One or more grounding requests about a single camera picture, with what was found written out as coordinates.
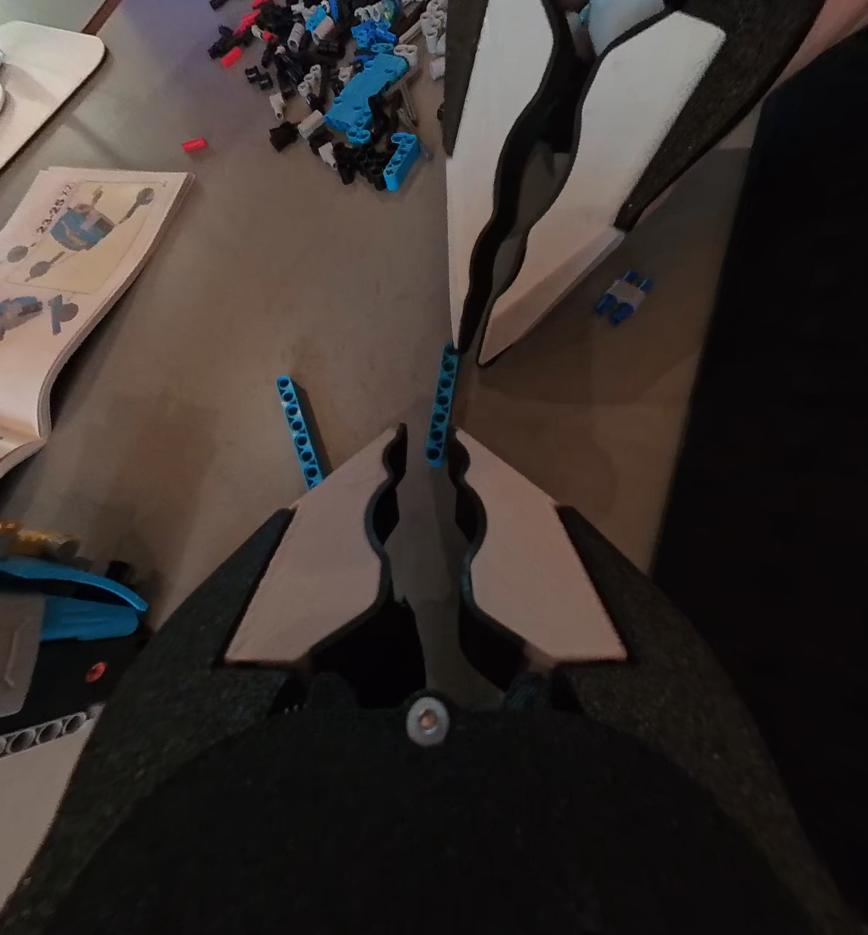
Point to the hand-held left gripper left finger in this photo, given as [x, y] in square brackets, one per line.
[317, 570]

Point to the white tray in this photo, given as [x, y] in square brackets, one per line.
[47, 73]

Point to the small red pin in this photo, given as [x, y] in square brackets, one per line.
[195, 144]

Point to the open instruction booklet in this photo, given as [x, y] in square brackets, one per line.
[76, 248]

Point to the blue grey pin connector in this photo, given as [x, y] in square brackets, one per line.
[625, 296]

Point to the blue perforated beam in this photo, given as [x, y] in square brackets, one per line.
[441, 409]
[299, 431]

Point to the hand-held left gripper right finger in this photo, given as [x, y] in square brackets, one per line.
[536, 577]

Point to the grey desk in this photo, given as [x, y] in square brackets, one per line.
[258, 292]

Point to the pile of small building bricks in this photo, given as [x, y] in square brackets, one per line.
[353, 95]

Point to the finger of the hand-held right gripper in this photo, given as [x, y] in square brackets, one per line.
[492, 109]
[645, 124]

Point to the blue yellow toy vehicle model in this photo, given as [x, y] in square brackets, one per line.
[61, 599]

